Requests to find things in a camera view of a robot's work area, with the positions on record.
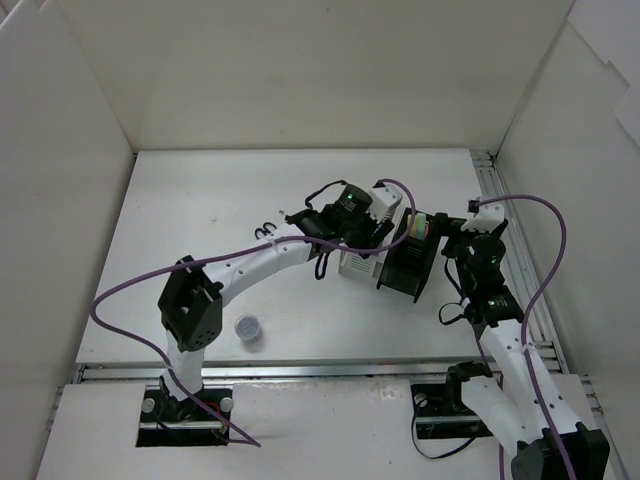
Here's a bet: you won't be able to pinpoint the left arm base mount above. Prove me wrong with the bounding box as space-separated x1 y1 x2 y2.
136 386 229 448

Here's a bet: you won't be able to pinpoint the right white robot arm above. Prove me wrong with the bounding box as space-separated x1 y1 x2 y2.
429 210 610 479

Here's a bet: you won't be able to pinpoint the white slotted pen holder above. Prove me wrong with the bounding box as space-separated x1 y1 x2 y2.
338 251 386 284

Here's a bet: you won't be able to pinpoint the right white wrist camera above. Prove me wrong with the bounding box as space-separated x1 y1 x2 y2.
460 198 505 233

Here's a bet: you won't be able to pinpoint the yellow highlighter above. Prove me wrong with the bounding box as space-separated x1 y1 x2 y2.
407 215 420 238

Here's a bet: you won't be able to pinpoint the aluminium right rail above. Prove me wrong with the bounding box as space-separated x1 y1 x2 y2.
472 149 626 480

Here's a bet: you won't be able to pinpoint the aluminium rail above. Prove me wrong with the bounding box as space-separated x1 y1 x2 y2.
472 149 626 480
72 356 481 384

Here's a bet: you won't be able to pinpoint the green highlighter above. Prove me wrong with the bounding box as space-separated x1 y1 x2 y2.
415 212 429 240

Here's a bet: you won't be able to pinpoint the aluminium front rail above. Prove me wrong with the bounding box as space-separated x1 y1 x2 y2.
72 356 481 384

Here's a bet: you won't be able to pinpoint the black slotted pen holder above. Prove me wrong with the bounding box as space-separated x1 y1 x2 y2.
376 212 438 303

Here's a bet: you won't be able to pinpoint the small clear glitter jar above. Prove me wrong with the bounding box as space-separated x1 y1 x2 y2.
234 315 263 345

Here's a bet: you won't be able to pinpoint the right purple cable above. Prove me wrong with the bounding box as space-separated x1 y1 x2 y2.
472 193 581 480

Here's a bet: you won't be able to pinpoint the purple cable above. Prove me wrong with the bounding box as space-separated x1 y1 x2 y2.
472 193 581 480
91 177 417 447

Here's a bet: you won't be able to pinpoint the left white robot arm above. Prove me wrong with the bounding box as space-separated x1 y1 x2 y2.
158 182 403 420

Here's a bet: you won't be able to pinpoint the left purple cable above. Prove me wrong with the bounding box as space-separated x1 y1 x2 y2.
91 177 417 447

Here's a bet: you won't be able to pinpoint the black handled scissors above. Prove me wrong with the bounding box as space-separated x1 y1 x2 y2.
254 221 278 241

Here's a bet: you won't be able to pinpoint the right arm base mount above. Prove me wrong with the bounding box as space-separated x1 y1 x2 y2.
410 361 493 461

